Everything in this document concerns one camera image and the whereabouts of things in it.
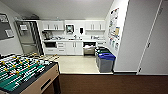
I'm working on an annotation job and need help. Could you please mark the white drawer stack beside dishwasher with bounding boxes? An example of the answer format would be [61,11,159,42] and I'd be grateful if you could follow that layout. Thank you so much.
[95,40,107,49]

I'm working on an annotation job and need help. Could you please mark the white two-door base cabinet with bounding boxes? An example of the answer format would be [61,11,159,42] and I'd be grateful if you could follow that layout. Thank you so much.
[65,40,84,56]

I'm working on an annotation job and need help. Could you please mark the white drawer stack beside microwave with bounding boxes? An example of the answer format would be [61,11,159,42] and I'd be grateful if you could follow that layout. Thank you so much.
[56,41,67,56]

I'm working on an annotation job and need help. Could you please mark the grey bin blue lid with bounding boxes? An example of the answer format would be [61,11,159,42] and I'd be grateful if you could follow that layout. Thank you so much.
[98,52,117,74]

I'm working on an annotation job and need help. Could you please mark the black coffee machine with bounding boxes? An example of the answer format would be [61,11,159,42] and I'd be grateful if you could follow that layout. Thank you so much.
[42,30,53,41]

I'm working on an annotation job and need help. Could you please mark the stainless steel refrigerator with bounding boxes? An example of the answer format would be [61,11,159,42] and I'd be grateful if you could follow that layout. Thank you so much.
[14,20,45,57]

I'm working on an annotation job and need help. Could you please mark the green foosball table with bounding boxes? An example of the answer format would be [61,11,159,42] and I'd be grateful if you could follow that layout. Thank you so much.
[0,53,62,94]

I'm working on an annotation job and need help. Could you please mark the white door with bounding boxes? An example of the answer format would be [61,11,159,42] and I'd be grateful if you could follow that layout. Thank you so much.
[137,3,168,76]

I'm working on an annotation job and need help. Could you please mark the grey bulletin board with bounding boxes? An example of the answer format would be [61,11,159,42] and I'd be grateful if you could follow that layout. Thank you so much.
[0,13,15,42]

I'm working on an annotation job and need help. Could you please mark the small blue-white wall papers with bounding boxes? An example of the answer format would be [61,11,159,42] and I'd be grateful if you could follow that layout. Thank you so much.
[108,37,120,52]

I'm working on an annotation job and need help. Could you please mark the white two-door wall cabinet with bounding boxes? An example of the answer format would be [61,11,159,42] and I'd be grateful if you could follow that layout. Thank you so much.
[41,20,65,32]

